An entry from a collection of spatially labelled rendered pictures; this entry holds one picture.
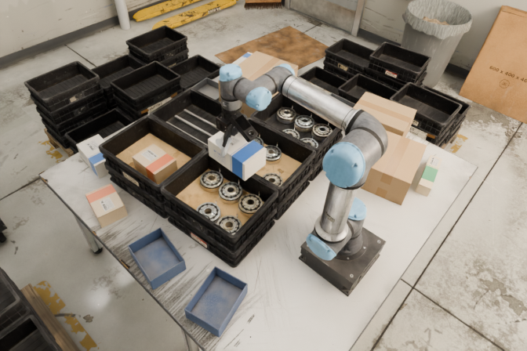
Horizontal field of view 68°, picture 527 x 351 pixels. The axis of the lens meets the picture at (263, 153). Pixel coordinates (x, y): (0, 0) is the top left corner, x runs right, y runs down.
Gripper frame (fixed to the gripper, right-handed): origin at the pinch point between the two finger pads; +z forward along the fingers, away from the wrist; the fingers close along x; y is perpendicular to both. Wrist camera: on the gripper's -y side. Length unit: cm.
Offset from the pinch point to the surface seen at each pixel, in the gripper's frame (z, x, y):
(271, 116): 28, -52, 25
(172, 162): 20.0, 11.3, 29.8
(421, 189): 39, -69, -57
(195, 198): 27.6, 14.2, 11.8
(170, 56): 60, -85, 160
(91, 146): 31, 26, 77
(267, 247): 41.0, 4.8, -22.1
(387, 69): 57, -185, 21
